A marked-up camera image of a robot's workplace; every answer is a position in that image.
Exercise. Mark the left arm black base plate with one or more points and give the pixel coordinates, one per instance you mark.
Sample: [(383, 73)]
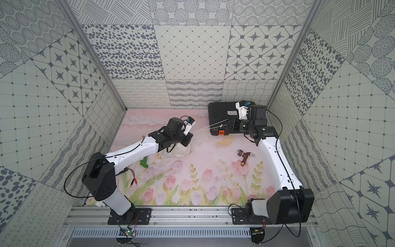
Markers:
[(139, 216)]

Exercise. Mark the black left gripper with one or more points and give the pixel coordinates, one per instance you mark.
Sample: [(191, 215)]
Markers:
[(185, 139)]

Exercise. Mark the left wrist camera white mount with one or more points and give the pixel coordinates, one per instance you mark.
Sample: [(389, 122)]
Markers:
[(189, 123)]

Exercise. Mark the white cloth soil bag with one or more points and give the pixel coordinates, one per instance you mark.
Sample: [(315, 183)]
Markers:
[(177, 152)]

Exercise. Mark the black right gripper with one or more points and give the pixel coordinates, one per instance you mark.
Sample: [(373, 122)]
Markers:
[(236, 124)]

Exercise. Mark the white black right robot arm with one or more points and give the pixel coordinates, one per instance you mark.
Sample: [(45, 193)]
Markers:
[(291, 202)]

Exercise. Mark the white plastic pipe fitting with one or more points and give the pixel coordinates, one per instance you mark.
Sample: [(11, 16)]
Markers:
[(100, 204)]

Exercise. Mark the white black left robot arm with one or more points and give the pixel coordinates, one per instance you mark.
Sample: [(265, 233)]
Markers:
[(100, 174)]

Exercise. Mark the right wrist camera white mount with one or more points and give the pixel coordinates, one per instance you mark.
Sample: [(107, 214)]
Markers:
[(243, 109)]

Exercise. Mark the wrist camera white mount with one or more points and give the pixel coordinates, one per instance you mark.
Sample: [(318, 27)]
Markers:
[(189, 123), (243, 109)]

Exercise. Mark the brown metal faucet valve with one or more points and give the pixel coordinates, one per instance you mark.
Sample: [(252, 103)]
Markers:
[(244, 155)]

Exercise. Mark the green plastic pipe fitting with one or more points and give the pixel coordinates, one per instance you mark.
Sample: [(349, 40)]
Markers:
[(143, 162)]

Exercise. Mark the white bag drawstring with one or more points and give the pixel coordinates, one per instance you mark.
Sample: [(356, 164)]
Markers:
[(217, 125)]

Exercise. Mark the black plastic tool case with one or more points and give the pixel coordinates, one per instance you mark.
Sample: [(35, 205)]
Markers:
[(224, 119)]

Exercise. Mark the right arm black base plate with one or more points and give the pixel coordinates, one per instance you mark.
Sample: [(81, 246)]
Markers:
[(239, 216)]

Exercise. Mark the aluminium mounting rail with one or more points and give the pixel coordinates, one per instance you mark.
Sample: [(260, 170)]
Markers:
[(161, 216)]

